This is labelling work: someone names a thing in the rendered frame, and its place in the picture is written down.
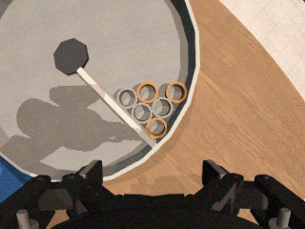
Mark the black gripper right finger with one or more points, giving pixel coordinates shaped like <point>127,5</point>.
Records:
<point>285,210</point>

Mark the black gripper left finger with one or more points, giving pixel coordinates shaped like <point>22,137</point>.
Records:
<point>33,205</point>

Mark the blue open tray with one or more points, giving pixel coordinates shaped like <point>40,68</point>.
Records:
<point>11,179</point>

